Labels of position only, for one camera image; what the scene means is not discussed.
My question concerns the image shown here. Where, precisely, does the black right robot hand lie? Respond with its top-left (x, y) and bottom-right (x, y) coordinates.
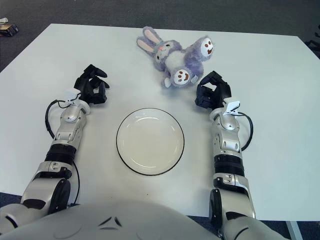
top-left (194, 70), bottom-right (232, 110)

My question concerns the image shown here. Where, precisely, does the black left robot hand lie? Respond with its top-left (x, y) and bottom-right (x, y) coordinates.
top-left (73, 64), bottom-right (111, 106)

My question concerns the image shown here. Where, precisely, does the purple plush bunny doll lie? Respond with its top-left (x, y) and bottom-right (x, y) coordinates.
top-left (136, 26), bottom-right (216, 89)

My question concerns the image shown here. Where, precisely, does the white plate with black rim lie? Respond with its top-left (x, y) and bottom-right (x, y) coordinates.
top-left (115, 107), bottom-right (186, 177)

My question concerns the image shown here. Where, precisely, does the black and brown box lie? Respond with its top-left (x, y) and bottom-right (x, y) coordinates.
top-left (0, 22), bottom-right (20, 37)

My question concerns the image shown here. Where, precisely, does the black chair base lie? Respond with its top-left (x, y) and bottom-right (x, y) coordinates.
top-left (305, 24), bottom-right (320, 60)

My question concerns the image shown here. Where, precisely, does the grey robot torso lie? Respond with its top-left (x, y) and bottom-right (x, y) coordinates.
top-left (0, 201), bottom-right (226, 240)

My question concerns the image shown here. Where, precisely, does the grey table leg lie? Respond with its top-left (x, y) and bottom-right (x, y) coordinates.
top-left (284, 221), bottom-right (303, 240)

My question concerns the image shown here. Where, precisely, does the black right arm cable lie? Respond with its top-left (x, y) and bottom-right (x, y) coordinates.
top-left (237, 112), bottom-right (254, 152)

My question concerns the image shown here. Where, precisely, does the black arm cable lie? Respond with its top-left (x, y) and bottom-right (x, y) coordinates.
top-left (237, 112), bottom-right (254, 152)
top-left (44, 98), bottom-right (81, 205)

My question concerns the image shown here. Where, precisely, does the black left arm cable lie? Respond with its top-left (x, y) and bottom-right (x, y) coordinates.
top-left (44, 98), bottom-right (81, 205)

